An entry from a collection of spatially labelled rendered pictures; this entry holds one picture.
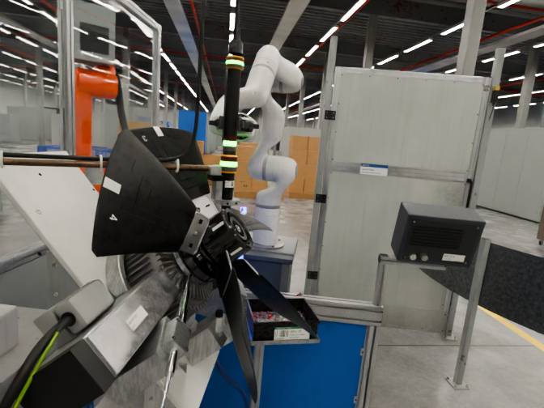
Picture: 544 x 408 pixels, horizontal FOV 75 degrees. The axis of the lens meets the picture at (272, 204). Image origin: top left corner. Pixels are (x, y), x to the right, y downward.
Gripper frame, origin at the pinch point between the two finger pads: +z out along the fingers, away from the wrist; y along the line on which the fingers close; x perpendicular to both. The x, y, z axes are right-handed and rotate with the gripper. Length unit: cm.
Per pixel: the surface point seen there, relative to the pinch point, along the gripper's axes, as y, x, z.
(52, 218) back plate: 32.7, -23.7, 20.9
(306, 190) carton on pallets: -55, -110, -826
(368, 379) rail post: -54, -91, -36
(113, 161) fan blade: 12.2, -9.6, 34.7
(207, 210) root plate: 3.3, -22.1, 5.3
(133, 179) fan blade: 10.2, -12.5, 32.0
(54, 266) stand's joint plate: 34, -36, 18
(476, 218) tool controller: -80, -23, -31
